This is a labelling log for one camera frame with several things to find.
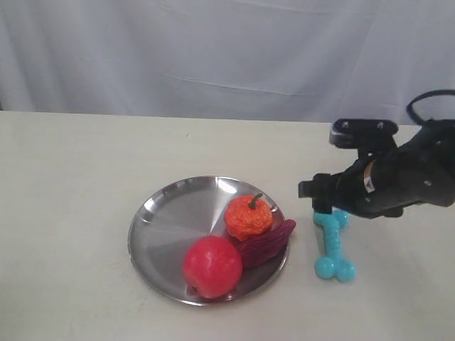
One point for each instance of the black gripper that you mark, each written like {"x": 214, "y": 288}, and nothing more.
{"x": 384, "y": 185}

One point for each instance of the turquoise toy bone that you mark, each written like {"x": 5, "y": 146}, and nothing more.
{"x": 333, "y": 264}

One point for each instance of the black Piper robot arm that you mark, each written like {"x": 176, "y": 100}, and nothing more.
{"x": 386, "y": 178}

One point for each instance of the purple sweet potato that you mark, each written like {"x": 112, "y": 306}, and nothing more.
{"x": 259, "y": 250}

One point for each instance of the orange toy tangerine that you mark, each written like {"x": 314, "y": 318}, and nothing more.
{"x": 247, "y": 216}

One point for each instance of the red apple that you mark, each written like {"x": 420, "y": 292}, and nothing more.
{"x": 212, "y": 267}

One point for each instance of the round stainless steel plate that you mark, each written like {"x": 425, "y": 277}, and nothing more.
{"x": 176, "y": 216}

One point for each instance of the white backdrop cloth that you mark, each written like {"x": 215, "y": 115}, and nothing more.
{"x": 274, "y": 60}

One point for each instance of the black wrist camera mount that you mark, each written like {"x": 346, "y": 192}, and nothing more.
{"x": 369, "y": 137}

